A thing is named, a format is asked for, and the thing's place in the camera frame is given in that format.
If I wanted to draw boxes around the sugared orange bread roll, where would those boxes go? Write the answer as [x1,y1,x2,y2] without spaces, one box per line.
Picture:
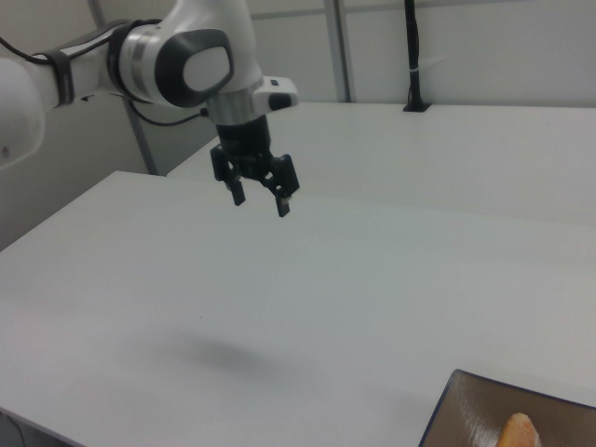
[494,411,542,447]

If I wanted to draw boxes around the black velcro cable strap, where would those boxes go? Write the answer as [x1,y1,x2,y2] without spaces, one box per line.
[45,48,76,109]

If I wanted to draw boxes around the white side table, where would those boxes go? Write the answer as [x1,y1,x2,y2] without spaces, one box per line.
[166,101,596,225]

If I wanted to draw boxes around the black camera stand pole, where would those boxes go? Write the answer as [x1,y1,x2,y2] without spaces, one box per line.
[401,0,433,115]

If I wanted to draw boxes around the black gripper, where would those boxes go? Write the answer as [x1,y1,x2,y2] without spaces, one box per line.
[210,115,301,220]

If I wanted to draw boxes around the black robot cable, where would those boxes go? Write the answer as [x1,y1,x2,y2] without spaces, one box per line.
[0,18,210,128]

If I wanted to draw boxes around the brown square ceramic plate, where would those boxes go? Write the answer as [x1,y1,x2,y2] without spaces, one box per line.
[416,368,596,447]

